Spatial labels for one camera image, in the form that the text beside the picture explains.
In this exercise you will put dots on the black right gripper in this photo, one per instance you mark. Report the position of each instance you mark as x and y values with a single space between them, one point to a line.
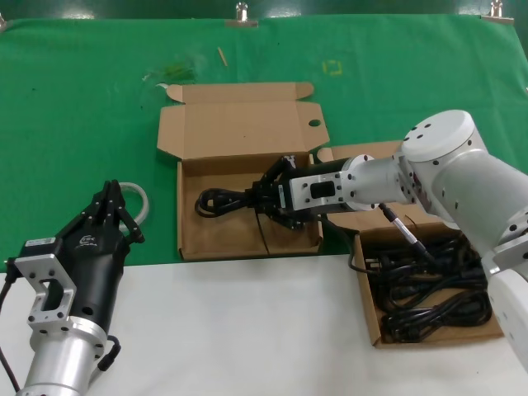
321 167

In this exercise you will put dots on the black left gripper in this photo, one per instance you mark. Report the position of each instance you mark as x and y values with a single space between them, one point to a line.
95 264

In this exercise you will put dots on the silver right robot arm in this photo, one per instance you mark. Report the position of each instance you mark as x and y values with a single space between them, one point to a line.
445 173

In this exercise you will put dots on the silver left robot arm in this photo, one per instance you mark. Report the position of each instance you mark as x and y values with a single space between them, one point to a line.
57 363

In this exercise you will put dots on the open cardboard box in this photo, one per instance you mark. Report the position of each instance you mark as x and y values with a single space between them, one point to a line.
247 123
372 305

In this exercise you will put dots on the clear tape roll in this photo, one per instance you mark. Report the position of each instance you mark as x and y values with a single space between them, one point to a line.
142 194

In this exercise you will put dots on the green table cloth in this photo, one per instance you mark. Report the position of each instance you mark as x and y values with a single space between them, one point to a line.
82 123

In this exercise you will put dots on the small wooden stick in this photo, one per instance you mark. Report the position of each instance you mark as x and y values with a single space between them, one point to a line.
222 56

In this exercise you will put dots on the clear plastic wrapper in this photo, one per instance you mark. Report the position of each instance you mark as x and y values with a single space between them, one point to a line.
177 68

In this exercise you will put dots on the silver binder clip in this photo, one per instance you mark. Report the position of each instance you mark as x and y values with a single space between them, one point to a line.
241 22
497 18

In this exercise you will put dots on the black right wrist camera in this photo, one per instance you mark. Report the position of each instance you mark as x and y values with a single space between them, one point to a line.
284 198

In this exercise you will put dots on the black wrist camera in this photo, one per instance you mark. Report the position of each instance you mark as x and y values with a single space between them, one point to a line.
39 243
284 198

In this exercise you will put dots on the silver right camera bracket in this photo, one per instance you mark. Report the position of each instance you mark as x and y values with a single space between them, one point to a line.
299 202

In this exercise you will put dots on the silver camera bracket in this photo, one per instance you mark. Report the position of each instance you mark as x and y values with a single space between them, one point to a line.
41 264
299 202

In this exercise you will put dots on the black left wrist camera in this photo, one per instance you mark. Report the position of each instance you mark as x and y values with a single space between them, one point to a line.
39 243

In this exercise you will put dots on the silver left camera bracket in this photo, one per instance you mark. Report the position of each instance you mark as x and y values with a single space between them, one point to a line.
41 264

